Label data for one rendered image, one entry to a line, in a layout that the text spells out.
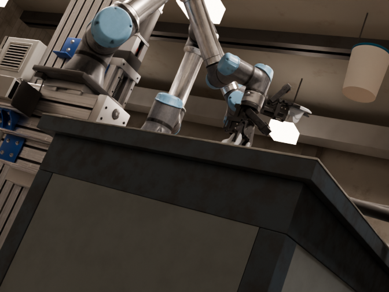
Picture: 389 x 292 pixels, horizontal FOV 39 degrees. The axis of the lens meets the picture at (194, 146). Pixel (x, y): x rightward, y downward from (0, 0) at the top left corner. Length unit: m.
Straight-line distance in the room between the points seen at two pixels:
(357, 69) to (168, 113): 5.24
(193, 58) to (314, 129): 8.02
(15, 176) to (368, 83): 5.74
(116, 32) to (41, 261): 0.80
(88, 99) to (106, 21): 0.24
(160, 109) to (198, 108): 9.27
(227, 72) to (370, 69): 5.45
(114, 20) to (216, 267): 1.00
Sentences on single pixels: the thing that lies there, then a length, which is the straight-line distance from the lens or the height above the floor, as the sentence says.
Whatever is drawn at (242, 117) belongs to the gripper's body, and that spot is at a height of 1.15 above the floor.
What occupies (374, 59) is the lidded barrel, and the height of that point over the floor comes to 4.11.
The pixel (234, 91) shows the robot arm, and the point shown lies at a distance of 2.24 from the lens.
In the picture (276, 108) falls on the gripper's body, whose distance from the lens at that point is 2.39.
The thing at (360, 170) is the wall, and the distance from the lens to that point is 11.15.
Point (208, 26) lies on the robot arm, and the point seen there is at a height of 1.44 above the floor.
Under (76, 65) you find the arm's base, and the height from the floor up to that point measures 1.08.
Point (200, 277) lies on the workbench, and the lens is 0.94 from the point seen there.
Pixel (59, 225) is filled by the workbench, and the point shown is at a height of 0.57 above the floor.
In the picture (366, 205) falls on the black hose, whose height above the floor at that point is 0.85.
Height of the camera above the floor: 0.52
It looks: 15 degrees up
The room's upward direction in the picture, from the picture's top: 22 degrees clockwise
